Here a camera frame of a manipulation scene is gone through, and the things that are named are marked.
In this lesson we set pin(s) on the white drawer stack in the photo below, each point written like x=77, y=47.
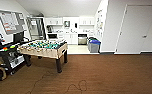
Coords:
x=90, y=35
x=61, y=38

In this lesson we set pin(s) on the steel paper towel dispenser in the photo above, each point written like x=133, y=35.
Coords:
x=67, y=24

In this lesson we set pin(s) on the blue recycling bin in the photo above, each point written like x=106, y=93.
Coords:
x=90, y=40

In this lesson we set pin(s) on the black wheeled cart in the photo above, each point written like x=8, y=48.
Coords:
x=5, y=56

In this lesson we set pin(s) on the black monitor screen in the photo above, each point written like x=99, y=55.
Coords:
x=18, y=37

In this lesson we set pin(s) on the stainless steel dishwasher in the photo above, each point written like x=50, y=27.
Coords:
x=82, y=39

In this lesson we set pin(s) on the white door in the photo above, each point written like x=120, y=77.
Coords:
x=135, y=30

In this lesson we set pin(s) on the wide white wall cabinet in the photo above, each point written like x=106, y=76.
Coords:
x=54, y=21

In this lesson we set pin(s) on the framed wall notice board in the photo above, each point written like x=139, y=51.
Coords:
x=10, y=20

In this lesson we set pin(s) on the white two-door base cabinet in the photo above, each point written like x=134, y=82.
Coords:
x=71, y=38

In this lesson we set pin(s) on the large printed wall poster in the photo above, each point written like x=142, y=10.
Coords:
x=100, y=20

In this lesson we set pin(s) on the three-door white wall cabinet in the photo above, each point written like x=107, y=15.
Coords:
x=87, y=21

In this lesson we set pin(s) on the black soap dispenser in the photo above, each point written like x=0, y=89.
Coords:
x=76, y=25

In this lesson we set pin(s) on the blue lid waste bin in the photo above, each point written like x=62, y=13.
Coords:
x=94, y=46

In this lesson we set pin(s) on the green foosball table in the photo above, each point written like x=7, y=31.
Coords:
x=55, y=50

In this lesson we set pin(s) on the black built-in microwave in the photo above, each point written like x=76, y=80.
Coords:
x=52, y=36

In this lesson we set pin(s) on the dark coffee machine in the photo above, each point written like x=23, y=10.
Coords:
x=49, y=29

